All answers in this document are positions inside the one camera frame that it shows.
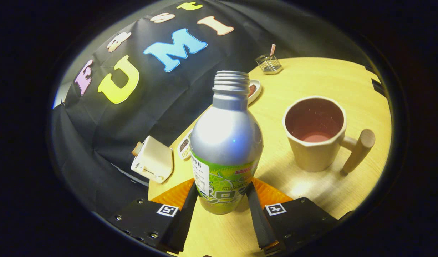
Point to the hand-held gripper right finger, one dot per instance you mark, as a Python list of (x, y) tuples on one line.
[(257, 221)]

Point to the silver juice bottle green label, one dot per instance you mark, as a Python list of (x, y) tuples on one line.
[(226, 135)]

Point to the red-brown meat slice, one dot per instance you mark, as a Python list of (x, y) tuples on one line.
[(252, 90)]

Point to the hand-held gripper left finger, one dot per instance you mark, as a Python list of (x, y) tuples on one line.
[(185, 221)]

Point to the white oval plate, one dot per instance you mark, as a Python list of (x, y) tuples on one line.
[(258, 89)]

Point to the pink straw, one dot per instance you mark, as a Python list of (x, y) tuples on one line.
[(272, 50)]

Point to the white toaster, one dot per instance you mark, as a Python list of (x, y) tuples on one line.
[(154, 160)]

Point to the toast slice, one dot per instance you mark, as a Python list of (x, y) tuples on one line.
[(137, 149)]

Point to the black backdrop cloth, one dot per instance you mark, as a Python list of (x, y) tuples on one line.
[(133, 117)]

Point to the white divided dish of beans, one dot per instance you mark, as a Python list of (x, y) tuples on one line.
[(184, 146)]

